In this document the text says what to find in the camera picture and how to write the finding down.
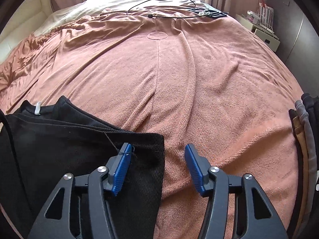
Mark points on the white upholstered bed frame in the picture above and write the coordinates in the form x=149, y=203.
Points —
x=20, y=27

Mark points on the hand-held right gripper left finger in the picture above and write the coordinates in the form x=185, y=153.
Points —
x=121, y=165

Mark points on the cream bed sheet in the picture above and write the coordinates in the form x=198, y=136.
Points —
x=112, y=2

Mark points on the pink fleece blanket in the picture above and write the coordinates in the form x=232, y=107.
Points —
x=199, y=79

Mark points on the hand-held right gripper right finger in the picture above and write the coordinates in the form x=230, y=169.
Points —
x=195, y=170

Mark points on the black mesh shorts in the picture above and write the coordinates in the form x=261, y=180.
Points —
x=62, y=142

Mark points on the white gift bag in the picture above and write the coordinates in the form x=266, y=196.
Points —
x=265, y=11

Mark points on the dark patterned flat item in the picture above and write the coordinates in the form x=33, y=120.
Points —
x=214, y=13

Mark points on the white nightstand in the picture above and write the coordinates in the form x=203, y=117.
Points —
x=264, y=37

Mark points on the stack of folded clothes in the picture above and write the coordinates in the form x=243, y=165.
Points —
x=307, y=129

